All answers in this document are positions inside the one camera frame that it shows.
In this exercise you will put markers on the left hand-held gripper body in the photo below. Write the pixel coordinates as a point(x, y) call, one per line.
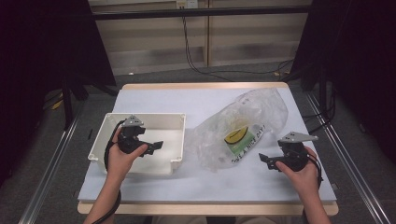
point(130, 141)

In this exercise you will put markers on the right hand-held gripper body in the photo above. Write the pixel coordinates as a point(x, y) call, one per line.
point(295, 155)

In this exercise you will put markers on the white plastic bin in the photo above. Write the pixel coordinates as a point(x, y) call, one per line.
point(162, 124)

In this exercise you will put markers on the clear plastic bag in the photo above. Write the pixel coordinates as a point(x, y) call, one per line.
point(255, 112)

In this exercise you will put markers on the person's left hand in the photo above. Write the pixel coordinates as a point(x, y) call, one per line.
point(120, 165)

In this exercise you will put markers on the person's right hand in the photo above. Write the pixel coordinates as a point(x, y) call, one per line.
point(303, 182)

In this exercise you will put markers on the pale blue table mat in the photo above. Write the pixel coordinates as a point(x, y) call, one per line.
point(186, 186)

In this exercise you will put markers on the black metal stand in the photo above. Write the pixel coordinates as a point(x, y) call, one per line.
point(67, 105)

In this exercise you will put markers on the small yellow object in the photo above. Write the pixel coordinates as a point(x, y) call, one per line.
point(57, 105)

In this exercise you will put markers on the black curtain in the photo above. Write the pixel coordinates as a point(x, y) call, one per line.
point(37, 62)
point(358, 62)

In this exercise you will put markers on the black horizontal bar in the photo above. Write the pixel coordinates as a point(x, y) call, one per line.
point(218, 12)

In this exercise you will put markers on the metal floor rail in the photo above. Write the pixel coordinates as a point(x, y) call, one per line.
point(351, 168)
point(43, 183)

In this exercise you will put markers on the white wall socket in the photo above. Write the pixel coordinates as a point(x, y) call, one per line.
point(186, 3)

